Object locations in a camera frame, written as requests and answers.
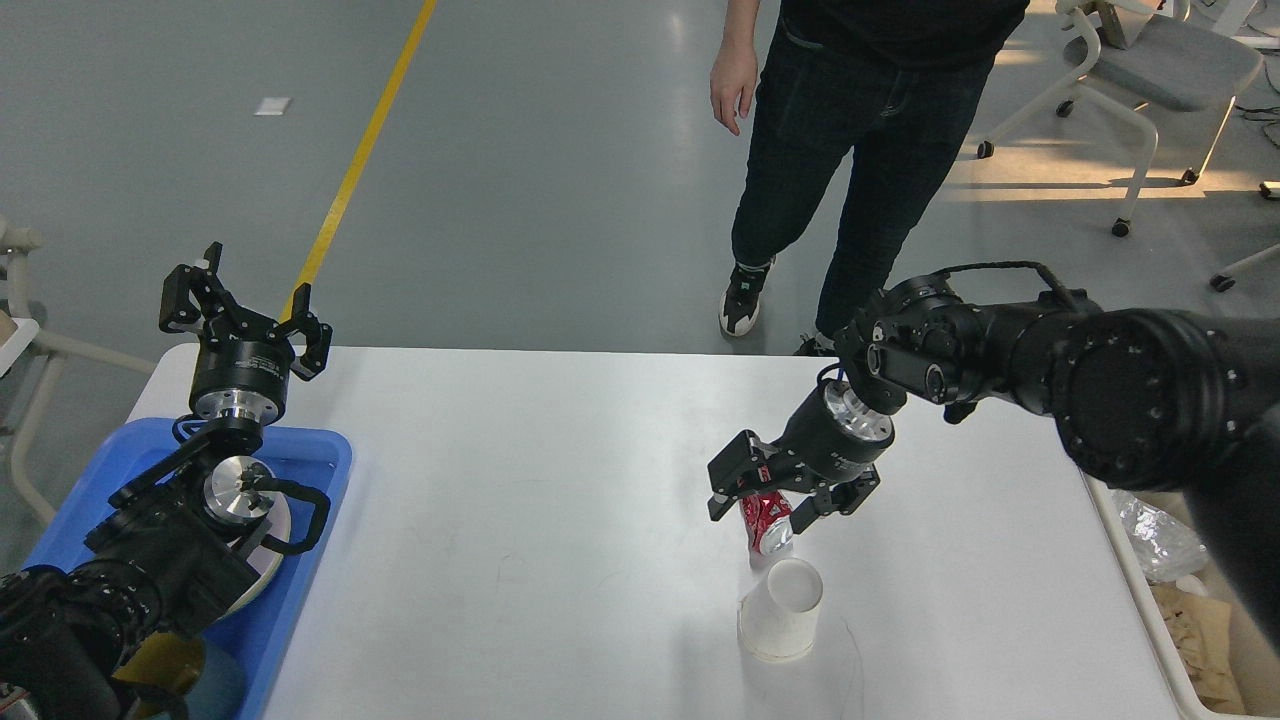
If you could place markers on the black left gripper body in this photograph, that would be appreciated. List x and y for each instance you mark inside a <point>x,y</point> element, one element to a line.
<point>243,377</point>

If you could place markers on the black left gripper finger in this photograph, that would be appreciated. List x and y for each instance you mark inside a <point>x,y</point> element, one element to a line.
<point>318,335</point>
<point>195,301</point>

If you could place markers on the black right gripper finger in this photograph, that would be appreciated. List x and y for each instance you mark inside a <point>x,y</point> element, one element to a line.
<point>826,497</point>
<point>745,467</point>

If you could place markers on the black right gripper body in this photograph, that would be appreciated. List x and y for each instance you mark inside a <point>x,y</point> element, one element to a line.
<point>832,437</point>

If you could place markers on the crushed red soda can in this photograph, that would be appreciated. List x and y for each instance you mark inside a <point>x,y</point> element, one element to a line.
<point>767,520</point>

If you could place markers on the pink plate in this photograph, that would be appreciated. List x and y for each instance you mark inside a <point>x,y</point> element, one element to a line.
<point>265,570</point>

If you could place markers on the dark teal mug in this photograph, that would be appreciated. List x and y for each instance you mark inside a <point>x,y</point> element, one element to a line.
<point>194,670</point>

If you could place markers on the aluminium foil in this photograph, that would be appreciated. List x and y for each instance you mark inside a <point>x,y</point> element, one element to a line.
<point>1166,548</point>

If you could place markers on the brown paper bag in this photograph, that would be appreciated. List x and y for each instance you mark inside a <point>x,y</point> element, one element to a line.
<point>1215,640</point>

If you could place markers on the brown paper ball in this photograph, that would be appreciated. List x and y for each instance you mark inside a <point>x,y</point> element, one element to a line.
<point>1195,640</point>

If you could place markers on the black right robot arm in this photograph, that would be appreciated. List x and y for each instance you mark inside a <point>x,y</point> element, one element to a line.
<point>1145,400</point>

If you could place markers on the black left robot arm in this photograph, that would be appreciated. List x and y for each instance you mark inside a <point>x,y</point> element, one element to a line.
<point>174,555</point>

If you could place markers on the bystander bare hand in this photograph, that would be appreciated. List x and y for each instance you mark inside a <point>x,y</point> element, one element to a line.
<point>732,83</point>

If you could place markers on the white paper cup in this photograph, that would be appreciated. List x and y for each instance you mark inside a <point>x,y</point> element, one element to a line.
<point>778,617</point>

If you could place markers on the blue plastic tray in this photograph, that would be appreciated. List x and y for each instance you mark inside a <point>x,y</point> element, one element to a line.
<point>257,635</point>

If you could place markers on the person in black trousers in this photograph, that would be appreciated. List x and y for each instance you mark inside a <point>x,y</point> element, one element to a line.
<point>892,86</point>

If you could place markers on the chair base right edge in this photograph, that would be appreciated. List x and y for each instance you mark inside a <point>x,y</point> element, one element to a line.
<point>1225,279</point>

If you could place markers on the white plastic bin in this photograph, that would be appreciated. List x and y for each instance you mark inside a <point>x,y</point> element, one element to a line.
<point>1252,660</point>

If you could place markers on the grey office chair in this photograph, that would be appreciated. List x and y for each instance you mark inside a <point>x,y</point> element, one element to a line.
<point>1127,55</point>

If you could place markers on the white chair frame left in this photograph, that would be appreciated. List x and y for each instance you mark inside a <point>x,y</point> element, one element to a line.
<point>23,333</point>

